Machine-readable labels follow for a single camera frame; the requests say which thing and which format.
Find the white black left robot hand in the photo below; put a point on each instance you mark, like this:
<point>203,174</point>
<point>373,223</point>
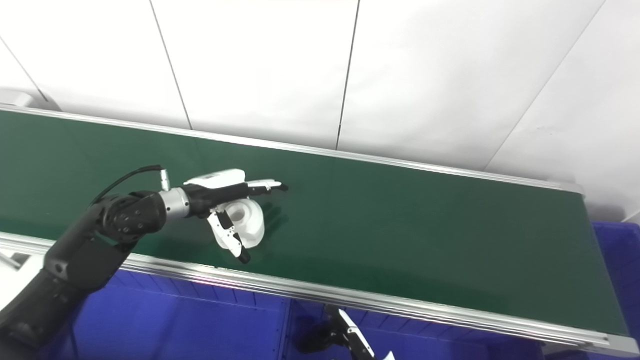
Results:
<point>215,190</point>

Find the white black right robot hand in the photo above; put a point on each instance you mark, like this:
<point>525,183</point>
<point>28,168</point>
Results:
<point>352,337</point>

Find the white round plastic part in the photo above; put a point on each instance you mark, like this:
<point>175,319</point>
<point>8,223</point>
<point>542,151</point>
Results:
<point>252,222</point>

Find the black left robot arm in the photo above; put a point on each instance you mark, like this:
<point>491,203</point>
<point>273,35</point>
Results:
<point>90,250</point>

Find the black plastic part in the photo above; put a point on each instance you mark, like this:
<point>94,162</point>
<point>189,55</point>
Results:
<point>315,341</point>

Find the green conveyor belt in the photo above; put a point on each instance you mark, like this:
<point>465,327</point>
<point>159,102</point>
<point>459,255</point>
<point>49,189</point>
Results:
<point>400,307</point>
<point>400,225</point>

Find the blue plastic bin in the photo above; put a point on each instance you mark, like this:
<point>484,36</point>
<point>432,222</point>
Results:
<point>622,270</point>
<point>175,320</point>
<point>450,345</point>

